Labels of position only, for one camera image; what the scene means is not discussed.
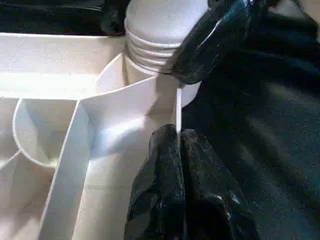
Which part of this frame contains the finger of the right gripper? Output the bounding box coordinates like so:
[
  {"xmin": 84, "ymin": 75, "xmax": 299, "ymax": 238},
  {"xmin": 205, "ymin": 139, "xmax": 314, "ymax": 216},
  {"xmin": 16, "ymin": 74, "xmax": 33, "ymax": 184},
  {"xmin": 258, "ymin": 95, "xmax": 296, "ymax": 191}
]
[{"xmin": 159, "ymin": 0, "xmax": 255, "ymax": 86}]

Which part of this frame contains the white plastic table leg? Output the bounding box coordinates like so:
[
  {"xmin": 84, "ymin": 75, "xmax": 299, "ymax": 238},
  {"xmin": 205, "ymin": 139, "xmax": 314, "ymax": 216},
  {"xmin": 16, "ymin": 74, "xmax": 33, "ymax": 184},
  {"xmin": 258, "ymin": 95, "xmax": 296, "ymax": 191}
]
[{"xmin": 123, "ymin": 0, "xmax": 210, "ymax": 76}]

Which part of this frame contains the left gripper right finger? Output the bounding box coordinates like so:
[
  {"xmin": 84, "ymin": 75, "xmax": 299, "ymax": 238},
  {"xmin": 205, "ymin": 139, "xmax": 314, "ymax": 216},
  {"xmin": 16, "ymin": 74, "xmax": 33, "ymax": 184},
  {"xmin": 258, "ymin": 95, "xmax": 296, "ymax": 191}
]
[{"xmin": 180, "ymin": 128, "xmax": 261, "ymax": 240}]

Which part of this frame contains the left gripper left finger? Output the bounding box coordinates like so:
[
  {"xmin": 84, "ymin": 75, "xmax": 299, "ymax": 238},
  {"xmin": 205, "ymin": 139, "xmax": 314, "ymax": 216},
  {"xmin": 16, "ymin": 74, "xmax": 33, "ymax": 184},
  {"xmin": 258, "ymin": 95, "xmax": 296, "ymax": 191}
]
[{"xmin": 123, "ymin": 124, "xmax": 187, "ymax": 240}]

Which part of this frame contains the black plastic mat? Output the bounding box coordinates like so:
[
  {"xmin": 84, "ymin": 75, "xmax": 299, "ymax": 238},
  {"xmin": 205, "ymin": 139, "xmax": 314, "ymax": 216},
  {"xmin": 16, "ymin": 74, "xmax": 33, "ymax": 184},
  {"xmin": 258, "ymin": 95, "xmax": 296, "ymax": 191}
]
[{"xmin": 0, "ymin": 0, "xmax": 320, "ymax": 240}]

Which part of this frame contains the white plastic table top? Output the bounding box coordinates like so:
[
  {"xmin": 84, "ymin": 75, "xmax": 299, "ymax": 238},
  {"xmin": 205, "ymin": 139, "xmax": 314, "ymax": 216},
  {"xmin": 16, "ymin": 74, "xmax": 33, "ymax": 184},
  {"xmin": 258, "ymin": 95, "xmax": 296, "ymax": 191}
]
[{"xmin": 0, "ymin": 31, "xmax": 201, "ymax": 240}]

